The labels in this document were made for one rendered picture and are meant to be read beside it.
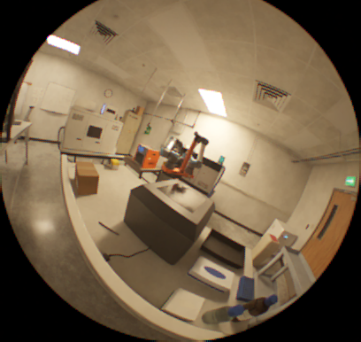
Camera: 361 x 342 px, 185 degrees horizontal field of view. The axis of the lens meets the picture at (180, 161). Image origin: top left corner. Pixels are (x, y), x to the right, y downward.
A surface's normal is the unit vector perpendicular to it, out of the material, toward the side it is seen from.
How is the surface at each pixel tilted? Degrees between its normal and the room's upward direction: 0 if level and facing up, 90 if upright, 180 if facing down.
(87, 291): 0
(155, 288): 0
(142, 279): 0
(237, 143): 90
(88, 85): 90
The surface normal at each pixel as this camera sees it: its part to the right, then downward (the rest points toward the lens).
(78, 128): 0.80, 0.42
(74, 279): 0.40, -0.91
